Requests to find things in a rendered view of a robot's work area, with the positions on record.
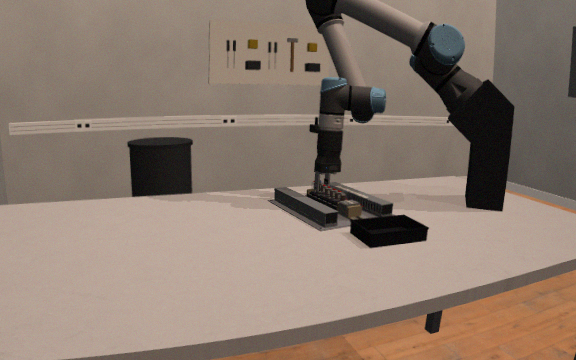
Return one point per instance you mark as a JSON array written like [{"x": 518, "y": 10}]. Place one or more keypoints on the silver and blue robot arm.
[{"x": 441, "y": 47}]

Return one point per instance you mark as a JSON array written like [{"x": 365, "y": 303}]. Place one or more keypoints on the grey relay panel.
[{"x": 322, "y": 213}]

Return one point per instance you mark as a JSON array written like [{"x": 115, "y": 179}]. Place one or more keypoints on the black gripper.
[{"x": 329, "y": 146}]

